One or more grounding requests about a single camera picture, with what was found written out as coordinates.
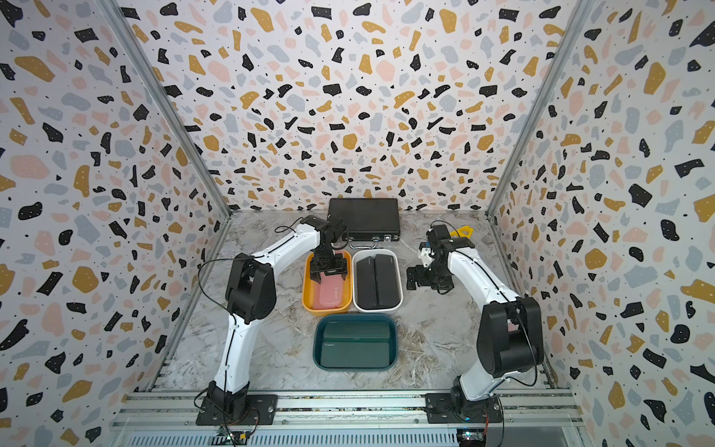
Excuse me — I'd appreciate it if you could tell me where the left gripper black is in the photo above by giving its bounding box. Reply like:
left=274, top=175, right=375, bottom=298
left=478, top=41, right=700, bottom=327
left=314, top=248, right=351, bottom=283

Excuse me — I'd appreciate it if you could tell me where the pink pencil case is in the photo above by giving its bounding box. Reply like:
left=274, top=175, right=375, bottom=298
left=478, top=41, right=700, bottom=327
left=313, top=274, right=344, bottom=310

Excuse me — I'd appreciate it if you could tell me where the dark grey pencil case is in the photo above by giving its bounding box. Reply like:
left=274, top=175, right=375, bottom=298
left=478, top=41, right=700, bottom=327
left=356, top=257, right=378, bottom=310
left=374, top=254, right=400, bottom=309

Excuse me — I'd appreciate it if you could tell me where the green pencil case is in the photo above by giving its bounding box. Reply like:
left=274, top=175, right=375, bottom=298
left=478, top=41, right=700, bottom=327
left=318, top=342, right=391, bottom=370
left=323, top=320, right=392, bottom=343

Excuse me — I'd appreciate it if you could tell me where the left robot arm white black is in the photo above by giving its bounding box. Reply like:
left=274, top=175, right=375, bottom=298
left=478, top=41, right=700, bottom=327
left=203, top=215, right=348, bottom=425

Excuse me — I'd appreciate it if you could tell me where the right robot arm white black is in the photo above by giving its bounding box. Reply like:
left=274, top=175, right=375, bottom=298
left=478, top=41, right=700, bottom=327
left=407, top=225, right=545, bottom=421

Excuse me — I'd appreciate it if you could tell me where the yellow storage box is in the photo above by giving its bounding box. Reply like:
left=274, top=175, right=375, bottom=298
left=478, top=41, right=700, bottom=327
left=302, top=251, right=353, bottom=317

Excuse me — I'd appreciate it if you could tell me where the white storage box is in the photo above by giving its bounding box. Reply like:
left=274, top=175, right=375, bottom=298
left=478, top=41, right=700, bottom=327
left=352, top=249, right=404, bottom=313

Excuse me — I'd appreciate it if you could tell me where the teal storage box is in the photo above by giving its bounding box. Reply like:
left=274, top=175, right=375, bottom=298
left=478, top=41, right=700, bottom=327
left=313, top=313, right=398, bottom=373

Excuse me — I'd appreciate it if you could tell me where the yellow plastic triangle piece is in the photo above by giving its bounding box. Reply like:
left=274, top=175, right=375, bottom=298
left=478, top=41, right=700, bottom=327
left=450, top=225, right=474, bottom=238

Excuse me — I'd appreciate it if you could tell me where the black briefcase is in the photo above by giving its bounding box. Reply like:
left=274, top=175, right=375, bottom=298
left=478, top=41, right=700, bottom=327
left=328, top=197, right=401, bottom=242

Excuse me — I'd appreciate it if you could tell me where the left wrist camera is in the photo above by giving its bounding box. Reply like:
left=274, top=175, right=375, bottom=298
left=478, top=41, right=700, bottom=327
left=326, top=214, right=346, bottom=245

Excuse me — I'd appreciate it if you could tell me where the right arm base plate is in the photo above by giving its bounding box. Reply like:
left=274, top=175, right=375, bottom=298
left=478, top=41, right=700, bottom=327
left=425, top=389, right=504, bottom=424

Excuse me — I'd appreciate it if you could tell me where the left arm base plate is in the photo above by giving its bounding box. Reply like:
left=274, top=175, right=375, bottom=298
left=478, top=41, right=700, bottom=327
left=196, top=394, right=279, bottom=427

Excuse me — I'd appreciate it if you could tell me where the aluminium rail front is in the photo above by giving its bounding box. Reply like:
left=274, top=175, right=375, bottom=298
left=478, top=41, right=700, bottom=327
left=108, top=389, right=591, bottom=446

